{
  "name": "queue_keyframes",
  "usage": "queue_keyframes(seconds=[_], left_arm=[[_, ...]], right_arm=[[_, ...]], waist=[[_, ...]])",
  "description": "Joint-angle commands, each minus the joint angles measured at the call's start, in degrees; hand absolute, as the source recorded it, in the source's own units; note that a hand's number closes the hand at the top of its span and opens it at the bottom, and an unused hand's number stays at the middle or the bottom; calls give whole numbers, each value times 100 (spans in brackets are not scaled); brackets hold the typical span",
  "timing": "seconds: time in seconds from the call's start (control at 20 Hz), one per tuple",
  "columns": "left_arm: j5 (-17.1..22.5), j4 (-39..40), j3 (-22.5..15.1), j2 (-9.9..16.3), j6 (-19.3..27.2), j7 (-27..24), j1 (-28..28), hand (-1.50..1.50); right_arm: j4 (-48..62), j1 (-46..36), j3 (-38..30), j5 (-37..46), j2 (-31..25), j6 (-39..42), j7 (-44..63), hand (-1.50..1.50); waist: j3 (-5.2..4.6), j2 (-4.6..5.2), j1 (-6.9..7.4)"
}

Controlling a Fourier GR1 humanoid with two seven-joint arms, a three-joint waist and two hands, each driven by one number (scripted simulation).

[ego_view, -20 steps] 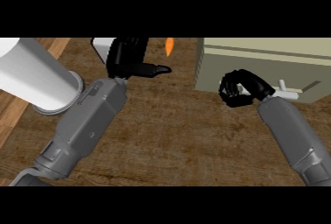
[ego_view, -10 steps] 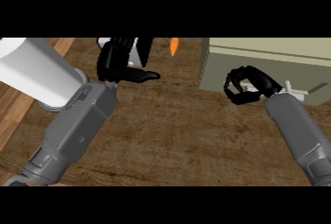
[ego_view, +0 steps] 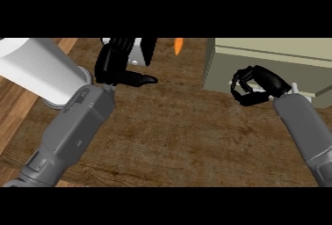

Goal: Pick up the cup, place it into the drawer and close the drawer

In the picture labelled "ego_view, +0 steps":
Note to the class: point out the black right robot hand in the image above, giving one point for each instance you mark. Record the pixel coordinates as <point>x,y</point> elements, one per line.
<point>267,80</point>

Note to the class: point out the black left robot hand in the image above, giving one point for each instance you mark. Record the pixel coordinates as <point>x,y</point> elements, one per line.
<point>112,73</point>

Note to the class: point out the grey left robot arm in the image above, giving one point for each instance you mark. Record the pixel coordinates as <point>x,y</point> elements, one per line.
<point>72,129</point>

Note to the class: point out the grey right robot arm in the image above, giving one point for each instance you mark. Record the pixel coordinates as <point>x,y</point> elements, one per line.
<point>304,129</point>

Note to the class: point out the pale olive open drawer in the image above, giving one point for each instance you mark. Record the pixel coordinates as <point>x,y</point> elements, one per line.
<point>302,70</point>

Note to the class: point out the orange carrot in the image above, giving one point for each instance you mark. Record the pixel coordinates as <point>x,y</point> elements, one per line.
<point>177,45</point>

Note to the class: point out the large white cylinder roll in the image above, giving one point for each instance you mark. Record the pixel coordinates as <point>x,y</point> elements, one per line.
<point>34,64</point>

